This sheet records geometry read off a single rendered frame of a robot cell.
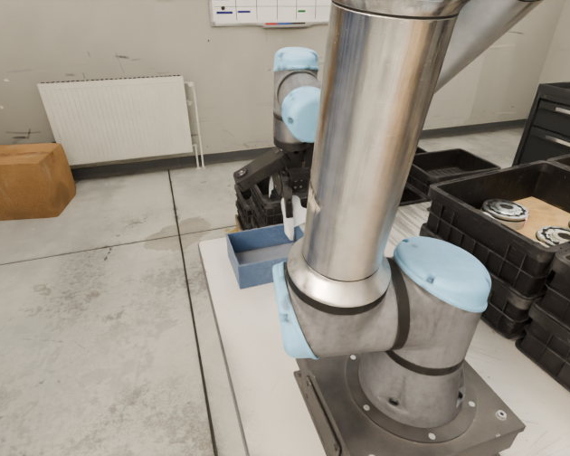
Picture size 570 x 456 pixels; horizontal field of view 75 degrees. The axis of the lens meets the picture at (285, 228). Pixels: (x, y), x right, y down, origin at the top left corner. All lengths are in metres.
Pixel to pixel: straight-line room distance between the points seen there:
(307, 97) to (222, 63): 2.83
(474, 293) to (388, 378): 0.17
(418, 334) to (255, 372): 0.37
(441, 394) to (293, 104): 0.44
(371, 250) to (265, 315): 0.52
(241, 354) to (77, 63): 2.85
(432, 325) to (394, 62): 0.30
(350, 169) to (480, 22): 0.19
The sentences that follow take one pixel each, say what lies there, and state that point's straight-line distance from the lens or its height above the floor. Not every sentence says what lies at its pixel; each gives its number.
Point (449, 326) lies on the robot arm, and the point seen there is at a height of 0.98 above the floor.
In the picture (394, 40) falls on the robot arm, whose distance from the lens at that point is 0.27.
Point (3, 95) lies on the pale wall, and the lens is 3.50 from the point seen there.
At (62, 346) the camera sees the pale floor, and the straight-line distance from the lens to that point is 1.97.
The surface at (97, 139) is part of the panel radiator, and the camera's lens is 3.34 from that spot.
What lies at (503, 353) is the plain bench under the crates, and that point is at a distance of 0.89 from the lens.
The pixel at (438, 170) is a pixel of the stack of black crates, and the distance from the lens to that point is 2.25.
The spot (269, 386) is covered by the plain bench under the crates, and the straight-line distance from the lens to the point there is 0.74.
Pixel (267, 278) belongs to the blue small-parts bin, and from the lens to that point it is 0.92.
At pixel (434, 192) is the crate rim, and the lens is 0.91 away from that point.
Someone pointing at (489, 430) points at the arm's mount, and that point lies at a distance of 0.64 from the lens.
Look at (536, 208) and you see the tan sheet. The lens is 1.18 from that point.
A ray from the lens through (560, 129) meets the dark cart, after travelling 2.53.
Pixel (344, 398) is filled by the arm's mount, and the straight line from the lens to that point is 0.60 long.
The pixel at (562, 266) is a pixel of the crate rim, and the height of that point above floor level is 0.92.
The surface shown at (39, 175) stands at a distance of 2.93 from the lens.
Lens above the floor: 1.30
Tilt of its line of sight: 32 degrees down
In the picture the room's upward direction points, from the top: straight up
